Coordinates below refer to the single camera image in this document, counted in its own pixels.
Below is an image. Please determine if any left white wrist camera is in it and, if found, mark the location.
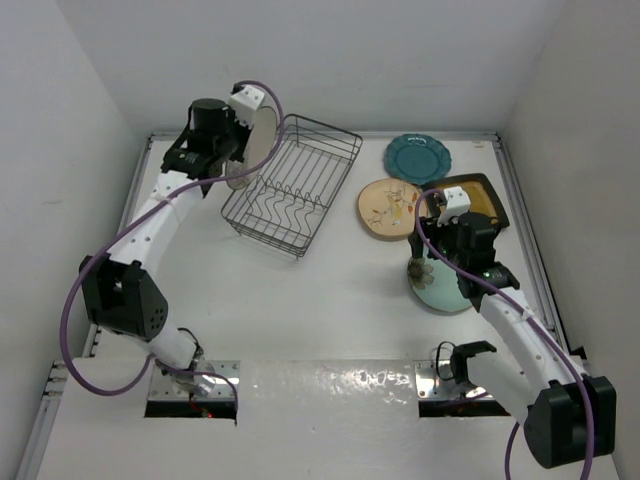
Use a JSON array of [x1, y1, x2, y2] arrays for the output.
[[227, 85, 266, 129]]

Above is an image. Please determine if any light blue flower plate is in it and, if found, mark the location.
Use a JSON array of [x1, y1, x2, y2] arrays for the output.
[[406, 256, 471, 314]]

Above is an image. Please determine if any tan bird plate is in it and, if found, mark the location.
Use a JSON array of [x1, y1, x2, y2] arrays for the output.
[[357, 178, 422, 241]]

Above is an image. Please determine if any black wire dish rack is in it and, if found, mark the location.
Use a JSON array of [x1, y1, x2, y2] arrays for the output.
[[221, 114, 363, 258]]

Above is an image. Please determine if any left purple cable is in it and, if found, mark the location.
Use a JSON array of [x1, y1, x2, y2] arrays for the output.
[[59, 80, 289, 416]]

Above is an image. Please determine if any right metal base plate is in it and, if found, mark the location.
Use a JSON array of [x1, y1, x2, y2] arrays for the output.
[[414, 360, 493, 402]]

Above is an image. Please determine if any teal scalloped plate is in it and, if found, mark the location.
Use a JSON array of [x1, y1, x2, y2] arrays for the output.
[[383, 133, 452, 185]]

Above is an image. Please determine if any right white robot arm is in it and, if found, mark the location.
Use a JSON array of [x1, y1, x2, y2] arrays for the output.
[[409, 212, 617, 479]]

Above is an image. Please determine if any black square amber plate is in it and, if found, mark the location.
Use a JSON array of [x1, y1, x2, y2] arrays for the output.
[[420, 173, 510, 229]]

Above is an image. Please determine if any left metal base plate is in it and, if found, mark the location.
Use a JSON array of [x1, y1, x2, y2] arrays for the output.
[[147, 360, 239, 402]]

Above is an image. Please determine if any metal base plate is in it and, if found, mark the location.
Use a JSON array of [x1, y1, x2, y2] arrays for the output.
[[147, 360, 239, 402], [414, 360, 493, 402]]

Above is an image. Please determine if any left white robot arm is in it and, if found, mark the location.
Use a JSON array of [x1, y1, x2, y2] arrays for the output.
[[82, 99, 250, 370]]

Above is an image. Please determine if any beige tree pattern plate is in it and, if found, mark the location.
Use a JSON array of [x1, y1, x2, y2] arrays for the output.
[[225, 106, 278, 190]]

